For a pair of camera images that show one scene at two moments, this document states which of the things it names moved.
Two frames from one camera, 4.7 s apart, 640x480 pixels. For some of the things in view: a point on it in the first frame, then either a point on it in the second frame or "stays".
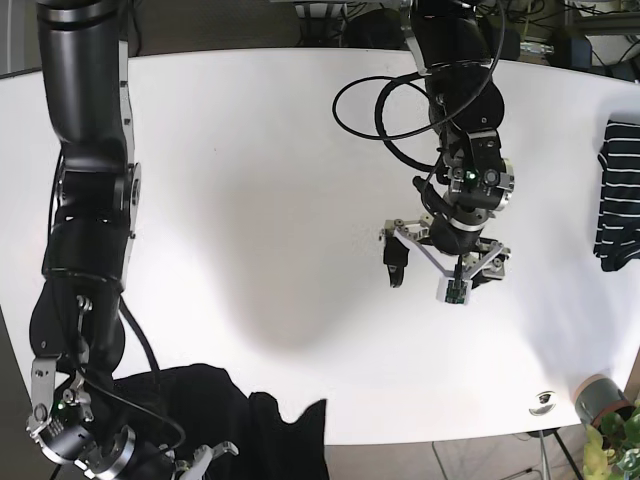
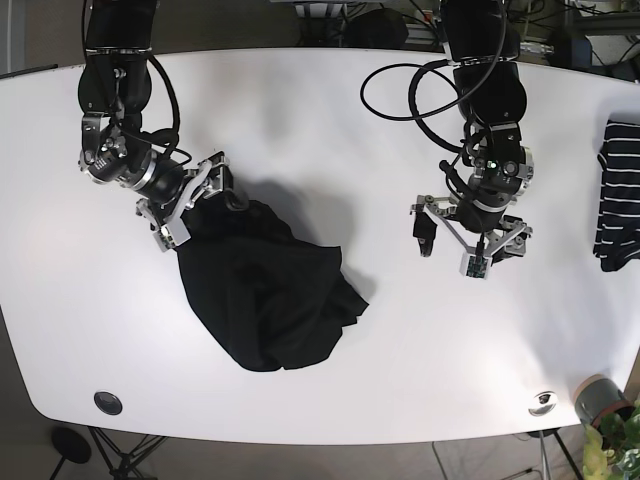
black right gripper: x=475 y=183 -> x=475 y=224
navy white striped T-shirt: x=617 y=238 stays
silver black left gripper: x=76 y=452 -> x=165 y=183
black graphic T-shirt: x=198 y=405 -> x=274 y=298
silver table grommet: x=545 y=403 stays
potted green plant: x=611 y=444 stays
